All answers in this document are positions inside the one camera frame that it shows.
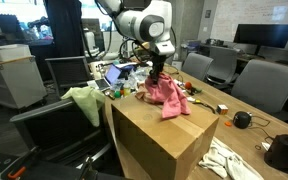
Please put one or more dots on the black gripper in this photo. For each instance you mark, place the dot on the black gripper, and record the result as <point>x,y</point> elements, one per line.
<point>158,63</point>

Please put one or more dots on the pink cloth with orange print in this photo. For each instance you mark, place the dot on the pink cloth with orange print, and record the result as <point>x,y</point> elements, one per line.
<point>170,96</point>

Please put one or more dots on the light green cloth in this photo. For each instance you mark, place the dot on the light green cloth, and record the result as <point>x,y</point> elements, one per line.
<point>87,101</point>

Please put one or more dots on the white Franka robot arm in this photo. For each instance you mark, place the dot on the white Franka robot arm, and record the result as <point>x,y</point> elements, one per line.
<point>134,20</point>

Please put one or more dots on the brown cardboard box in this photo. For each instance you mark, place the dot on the brown cardboard box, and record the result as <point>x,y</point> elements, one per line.
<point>150,143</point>

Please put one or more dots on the black mesh office chair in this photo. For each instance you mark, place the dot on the black mesh office chair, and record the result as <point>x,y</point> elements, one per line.
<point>69,75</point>

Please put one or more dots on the grey mesh back office chair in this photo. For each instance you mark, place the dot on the grey mesh back office chair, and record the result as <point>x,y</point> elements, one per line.
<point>50,133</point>

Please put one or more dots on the clear plastic bag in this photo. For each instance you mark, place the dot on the clear plastic bag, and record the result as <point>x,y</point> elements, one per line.
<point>138,75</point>

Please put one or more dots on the yellow spray bottle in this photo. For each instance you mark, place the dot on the yellow spray bottle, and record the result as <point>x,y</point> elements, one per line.
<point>127,89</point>

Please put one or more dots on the orange ball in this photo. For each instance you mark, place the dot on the orange ball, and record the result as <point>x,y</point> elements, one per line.
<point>188,85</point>

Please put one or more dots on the green ball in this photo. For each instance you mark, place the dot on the green ball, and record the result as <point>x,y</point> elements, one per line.
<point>117,94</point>

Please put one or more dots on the silver laptop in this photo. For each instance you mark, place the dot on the silver laptop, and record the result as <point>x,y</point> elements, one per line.
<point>113,74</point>

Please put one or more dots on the Rubik's cube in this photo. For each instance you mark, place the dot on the Rubik's cube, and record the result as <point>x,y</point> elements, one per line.
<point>222,109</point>

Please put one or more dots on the small orange cap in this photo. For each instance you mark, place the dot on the small orange cap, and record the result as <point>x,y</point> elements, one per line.
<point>228,123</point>

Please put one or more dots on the small black round speaker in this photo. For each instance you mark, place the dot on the small black round speaker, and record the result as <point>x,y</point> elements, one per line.
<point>242,120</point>

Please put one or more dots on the black curtain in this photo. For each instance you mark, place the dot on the black curtain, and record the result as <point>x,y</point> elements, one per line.
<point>64,33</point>

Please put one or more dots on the white crumpled cloth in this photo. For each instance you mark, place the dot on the white crumpled cloth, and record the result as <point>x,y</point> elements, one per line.
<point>224,160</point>

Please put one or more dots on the whiteboard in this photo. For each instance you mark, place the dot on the whiteboard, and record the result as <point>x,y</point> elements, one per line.
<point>250,13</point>

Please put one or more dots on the orange black bar clamp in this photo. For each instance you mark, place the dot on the orange black bar clamp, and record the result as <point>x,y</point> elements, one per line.
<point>15,173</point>
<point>87,170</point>

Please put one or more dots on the black computer monitor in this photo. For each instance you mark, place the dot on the black computer monitor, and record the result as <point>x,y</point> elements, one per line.
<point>264,35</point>

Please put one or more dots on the black perforated mounting table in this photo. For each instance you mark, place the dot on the black perforated mounting table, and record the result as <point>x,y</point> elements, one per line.
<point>57,174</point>

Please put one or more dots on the white rolling cabinet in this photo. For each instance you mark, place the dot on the white rolling cabinet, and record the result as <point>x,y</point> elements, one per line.
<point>14,83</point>

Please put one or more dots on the white plastic bin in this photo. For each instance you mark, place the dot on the white plastic bin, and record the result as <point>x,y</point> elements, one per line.
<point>9,52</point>

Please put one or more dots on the black cylindrical appliance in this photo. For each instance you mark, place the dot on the black cylindrical appliance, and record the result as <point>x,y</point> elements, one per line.
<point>284,153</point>

